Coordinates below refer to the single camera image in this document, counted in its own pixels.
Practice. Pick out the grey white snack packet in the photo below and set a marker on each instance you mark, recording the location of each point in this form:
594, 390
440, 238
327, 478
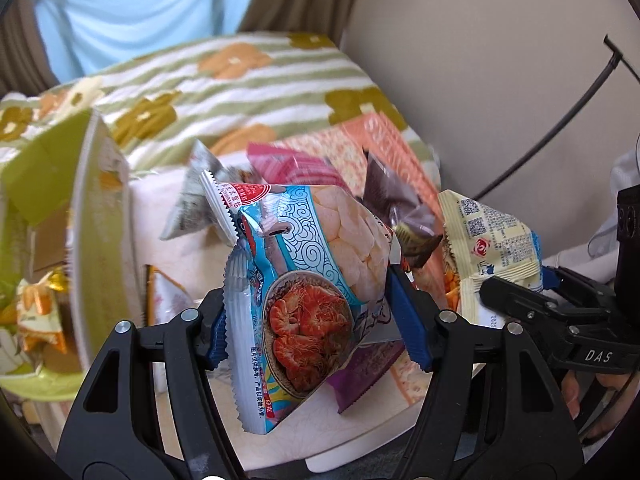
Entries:
191, 212

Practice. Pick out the purple cake snack packet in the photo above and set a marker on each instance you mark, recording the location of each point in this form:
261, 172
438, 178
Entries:
366, 366

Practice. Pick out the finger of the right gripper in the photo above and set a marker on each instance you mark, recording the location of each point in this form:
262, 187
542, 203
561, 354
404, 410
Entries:
574, 287
501, 302

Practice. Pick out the white yellow edged packet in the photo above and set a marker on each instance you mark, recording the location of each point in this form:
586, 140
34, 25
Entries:
165, 298

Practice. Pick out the gold black snack packet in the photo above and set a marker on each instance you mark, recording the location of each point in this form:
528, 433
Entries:
57, 280

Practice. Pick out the green cardboard box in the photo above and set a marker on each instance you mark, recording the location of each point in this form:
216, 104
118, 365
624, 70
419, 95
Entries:
66, 201

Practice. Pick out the brown chocolate snack packet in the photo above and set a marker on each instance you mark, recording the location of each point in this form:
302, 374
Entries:
396, 203

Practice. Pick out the orange white cake packet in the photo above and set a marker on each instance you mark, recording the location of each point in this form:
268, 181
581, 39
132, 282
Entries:
38, 316

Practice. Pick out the blue shrimp cracker packet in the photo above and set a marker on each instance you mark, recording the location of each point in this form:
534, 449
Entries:
303, 286

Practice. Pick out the orange flowers towel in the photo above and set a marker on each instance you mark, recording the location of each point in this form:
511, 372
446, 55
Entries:
345, 147

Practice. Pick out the pink striped snack packet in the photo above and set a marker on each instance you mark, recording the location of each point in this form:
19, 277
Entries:
285, 166

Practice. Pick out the left brown curtain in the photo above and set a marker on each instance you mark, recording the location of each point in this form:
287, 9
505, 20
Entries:
24, 63

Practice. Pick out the floral striped quilt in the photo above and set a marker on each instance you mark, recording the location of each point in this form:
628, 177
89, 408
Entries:
254, 87

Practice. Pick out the cream blue snack packet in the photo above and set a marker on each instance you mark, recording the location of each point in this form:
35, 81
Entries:
482, 242

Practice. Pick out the person right hand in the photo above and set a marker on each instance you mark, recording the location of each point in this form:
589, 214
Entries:
604, 404

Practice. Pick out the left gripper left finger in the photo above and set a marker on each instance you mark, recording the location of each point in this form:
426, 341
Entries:
113, 430

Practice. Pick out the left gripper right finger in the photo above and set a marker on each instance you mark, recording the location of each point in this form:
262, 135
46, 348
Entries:
527, 431

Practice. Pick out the blue window sheet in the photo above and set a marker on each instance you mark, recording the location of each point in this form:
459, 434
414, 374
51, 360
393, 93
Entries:
81, 37

